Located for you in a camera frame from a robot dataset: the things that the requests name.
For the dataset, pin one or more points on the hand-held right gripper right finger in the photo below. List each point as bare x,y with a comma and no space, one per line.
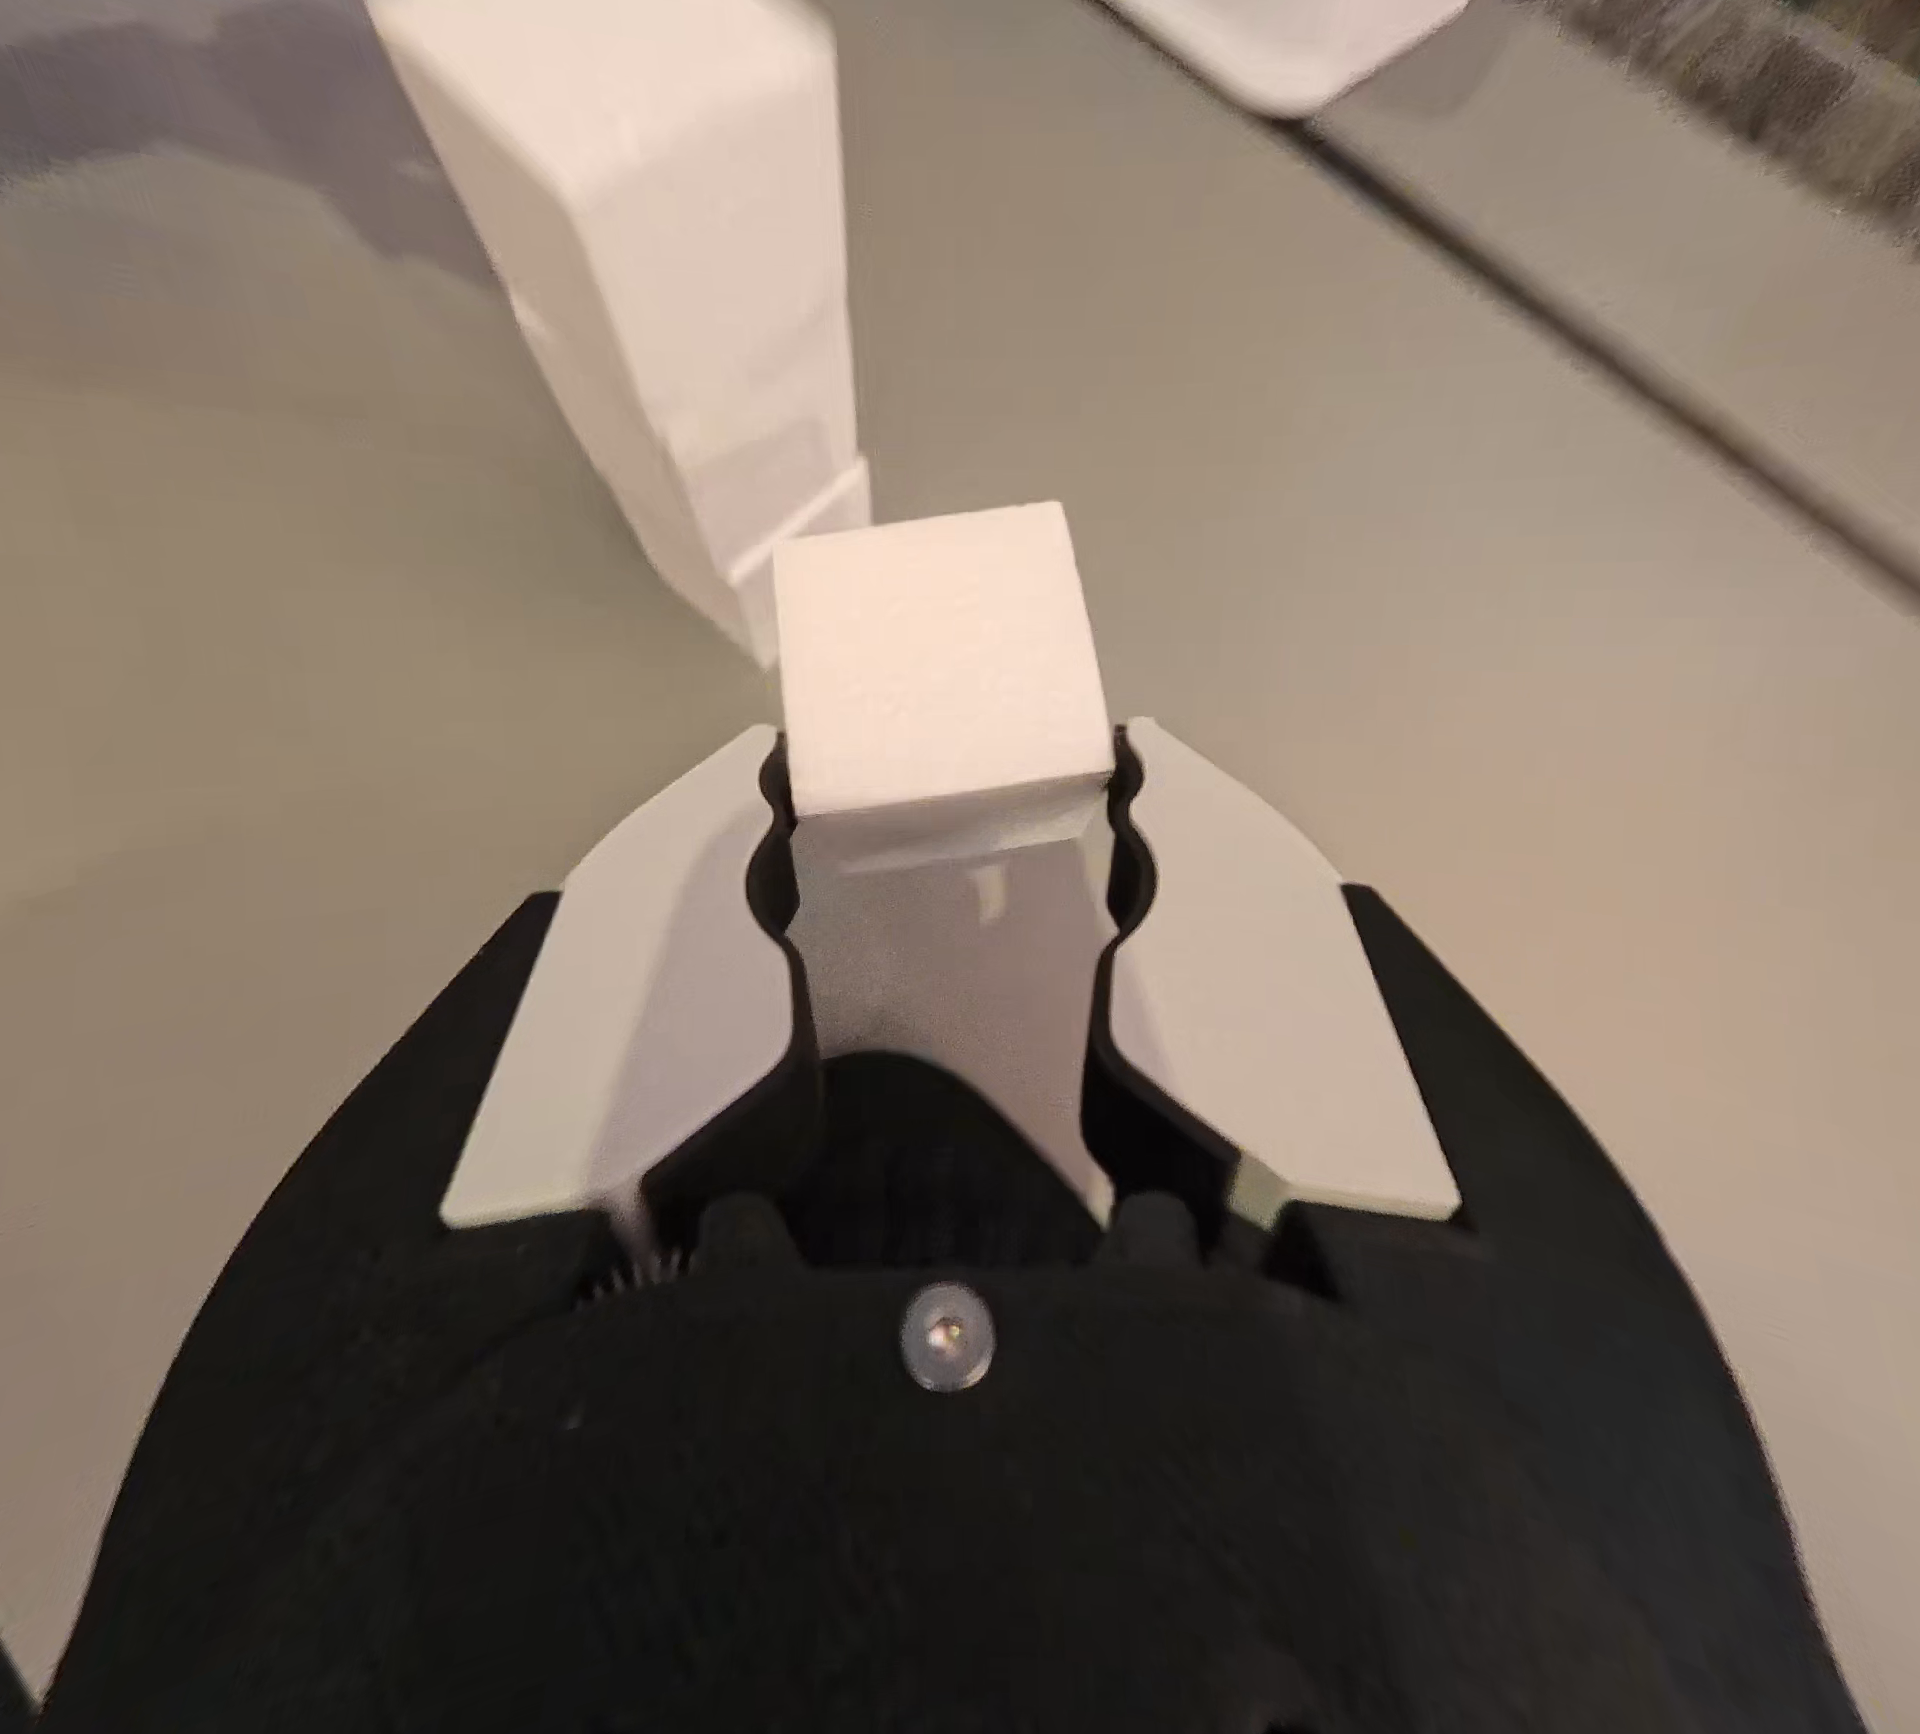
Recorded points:
1275,1015

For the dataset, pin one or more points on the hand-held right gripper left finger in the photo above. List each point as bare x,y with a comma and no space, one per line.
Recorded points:
631,1015

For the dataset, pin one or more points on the white hard foam cube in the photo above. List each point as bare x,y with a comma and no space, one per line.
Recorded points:
704,384
734,549
930,654
601,54

